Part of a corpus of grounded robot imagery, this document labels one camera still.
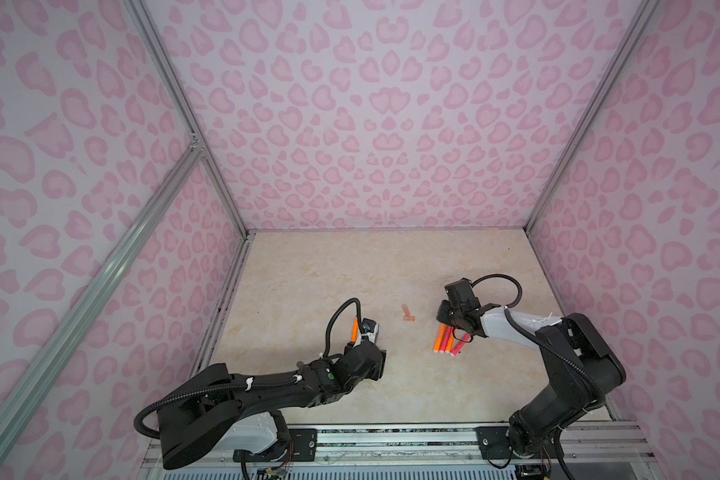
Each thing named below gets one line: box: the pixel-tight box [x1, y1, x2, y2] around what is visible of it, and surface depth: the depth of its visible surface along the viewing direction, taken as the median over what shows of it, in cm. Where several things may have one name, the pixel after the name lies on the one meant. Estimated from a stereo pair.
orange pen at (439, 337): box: [433, 323, 447, 353], surface depth 92 cm
